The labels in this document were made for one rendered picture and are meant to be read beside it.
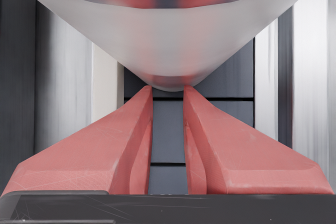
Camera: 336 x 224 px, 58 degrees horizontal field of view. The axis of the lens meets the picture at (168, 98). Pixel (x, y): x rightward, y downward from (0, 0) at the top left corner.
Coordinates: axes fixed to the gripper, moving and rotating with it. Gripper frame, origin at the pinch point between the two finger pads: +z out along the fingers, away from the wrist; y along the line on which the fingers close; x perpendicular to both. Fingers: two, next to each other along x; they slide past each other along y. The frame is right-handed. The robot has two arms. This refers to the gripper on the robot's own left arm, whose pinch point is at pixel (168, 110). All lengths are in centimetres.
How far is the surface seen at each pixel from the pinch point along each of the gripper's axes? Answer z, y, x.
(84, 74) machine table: 10.0, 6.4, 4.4
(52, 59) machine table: 10.7, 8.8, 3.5
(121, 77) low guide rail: 3.4, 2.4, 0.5
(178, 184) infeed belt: 1.7, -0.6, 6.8
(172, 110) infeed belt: 4.3, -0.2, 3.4
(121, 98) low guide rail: 2.9, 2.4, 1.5
